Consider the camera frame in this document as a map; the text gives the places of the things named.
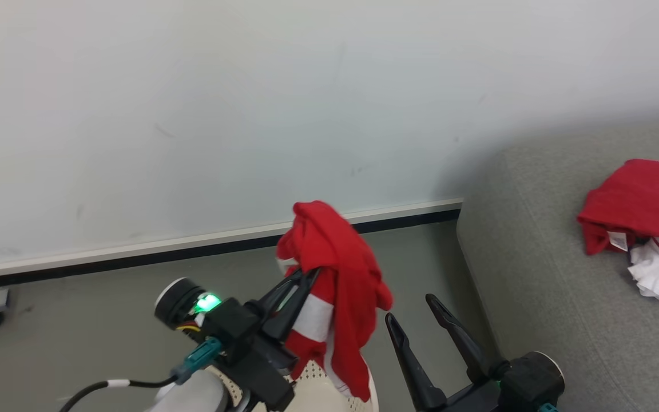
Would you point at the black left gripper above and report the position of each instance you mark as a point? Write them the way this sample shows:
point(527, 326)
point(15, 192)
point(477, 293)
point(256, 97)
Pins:
point(243, 337)

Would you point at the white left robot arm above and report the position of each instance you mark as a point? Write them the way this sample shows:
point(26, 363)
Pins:
point(192, 397)

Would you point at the white and black baseboard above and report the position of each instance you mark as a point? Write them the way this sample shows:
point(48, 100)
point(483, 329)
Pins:
point(135, 254)

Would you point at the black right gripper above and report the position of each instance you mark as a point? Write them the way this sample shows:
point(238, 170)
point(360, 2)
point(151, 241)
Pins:
point(530, 380)

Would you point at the grey fabric sofa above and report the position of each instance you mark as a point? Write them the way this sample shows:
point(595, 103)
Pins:
point(535, 286)

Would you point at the cream perforated laundry basket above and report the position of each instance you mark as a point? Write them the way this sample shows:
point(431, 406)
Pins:
point(329, 395)

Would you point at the red garment with broad white bands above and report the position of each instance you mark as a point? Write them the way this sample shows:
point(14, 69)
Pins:
point(346, 269)

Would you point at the red garment with thin stripes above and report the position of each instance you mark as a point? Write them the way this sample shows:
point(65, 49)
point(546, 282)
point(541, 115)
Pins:
point(641, 200)

